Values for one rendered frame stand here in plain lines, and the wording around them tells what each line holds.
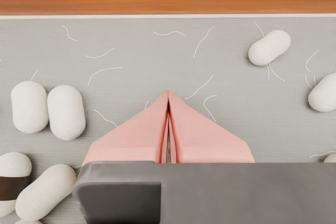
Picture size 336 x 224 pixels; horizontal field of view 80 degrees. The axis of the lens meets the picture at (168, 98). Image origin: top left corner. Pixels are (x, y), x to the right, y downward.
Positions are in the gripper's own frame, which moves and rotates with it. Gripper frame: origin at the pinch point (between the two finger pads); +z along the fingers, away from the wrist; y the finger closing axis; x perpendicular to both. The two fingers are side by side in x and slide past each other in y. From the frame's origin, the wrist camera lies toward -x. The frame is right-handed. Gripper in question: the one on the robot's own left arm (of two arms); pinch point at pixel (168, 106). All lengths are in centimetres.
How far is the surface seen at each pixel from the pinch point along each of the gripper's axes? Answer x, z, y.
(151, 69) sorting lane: -0.5, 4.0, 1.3
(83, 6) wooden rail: -4.4, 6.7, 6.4
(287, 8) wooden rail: -4.1, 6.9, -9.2
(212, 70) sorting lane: -0.5, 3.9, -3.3
